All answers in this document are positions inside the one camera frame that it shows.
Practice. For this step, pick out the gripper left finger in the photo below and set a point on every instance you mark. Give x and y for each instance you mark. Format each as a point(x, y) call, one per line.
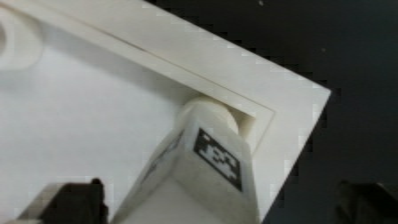
point(67, 204)

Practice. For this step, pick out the white square table top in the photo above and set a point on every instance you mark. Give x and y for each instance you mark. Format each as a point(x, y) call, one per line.
point(105, 64)

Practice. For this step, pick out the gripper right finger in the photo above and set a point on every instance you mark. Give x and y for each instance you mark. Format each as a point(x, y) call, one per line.
point(366, 204)

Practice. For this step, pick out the white leg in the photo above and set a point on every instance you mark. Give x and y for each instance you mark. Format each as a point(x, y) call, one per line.
point(193, 188)

